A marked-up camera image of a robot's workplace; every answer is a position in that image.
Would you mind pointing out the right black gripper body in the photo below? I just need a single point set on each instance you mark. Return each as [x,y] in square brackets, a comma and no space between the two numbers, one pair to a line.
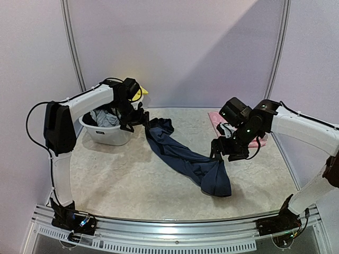
[222,147]

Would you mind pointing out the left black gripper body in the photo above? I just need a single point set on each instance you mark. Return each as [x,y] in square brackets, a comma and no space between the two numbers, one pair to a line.
[127,114]

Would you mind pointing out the pink patterned shorts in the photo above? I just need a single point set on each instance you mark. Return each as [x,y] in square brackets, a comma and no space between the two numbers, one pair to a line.
[216,118]

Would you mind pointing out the blue garment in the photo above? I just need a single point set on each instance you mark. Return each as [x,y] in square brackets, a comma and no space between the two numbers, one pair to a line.
[207,173]

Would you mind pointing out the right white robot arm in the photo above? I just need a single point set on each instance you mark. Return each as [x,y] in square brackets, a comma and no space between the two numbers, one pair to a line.
[275,117]

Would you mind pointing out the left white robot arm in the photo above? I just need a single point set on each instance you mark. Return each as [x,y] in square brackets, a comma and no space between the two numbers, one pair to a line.
[113,95]

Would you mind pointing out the white plastic laundry basket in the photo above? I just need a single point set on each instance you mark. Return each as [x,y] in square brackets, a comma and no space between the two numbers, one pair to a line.
[113,136]

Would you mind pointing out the grey garment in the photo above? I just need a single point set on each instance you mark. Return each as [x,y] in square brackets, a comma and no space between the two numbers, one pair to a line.
[104,119]

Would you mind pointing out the yellow garment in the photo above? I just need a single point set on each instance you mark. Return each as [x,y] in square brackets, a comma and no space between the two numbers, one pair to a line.
[139,94]

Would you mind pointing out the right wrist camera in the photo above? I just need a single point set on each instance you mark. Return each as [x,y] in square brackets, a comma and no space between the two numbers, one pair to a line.
[225,129]

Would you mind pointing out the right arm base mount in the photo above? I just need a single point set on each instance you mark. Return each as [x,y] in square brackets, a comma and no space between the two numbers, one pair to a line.
[284,221]

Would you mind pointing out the left aluminium frame post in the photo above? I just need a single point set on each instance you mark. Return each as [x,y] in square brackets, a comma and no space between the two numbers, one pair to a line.
[65,9]

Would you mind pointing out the aluminium frame post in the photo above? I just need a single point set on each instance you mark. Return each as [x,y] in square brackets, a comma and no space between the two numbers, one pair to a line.
[280,25]
[65,9]

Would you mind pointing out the aluminium front rail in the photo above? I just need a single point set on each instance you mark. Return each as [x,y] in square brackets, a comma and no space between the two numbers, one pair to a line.
[238,235]

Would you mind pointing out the right aluminium frame post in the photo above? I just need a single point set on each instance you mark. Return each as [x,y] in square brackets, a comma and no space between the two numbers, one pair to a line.
[280,25]

